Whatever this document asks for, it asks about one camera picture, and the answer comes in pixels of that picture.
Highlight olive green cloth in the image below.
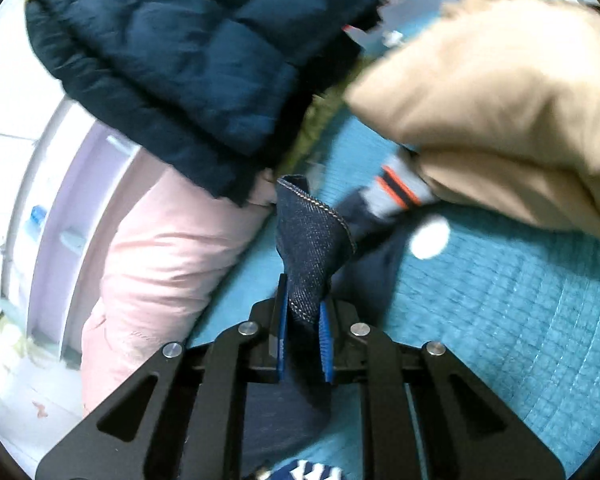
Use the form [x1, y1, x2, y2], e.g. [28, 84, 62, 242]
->
[280, 55, 371, 176]

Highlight white shelf unit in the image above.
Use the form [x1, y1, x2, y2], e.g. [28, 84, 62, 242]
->
[0, 95, 146, 361]

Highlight teal quilted blanket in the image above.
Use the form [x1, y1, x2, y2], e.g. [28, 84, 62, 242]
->
[185, 0, 600, 480]

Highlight navy white striped cloth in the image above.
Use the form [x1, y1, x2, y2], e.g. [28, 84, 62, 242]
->
[252, 457, 346, 480]

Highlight navy puffer jacket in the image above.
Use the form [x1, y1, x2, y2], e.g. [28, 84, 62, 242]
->
[25, 0, 401, 208]

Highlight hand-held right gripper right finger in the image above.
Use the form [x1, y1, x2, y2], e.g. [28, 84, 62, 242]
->
[320, 300, 566, 480]

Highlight dark denim pants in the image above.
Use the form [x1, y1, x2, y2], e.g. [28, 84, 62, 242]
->
[242, 175, 406, 466]

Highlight grey and navy zip jacket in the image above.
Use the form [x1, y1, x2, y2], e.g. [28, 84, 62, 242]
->
[337, 152, 441, 246]

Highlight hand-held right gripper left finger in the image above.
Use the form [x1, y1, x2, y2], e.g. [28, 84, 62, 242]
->
[35, 274, 288, 480]

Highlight tan folded cloth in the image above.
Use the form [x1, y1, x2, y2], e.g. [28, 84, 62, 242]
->
[342, 0, 600, 251]

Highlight pink pillow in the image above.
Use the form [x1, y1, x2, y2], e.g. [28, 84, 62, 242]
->
[80, 150, 281, 416]

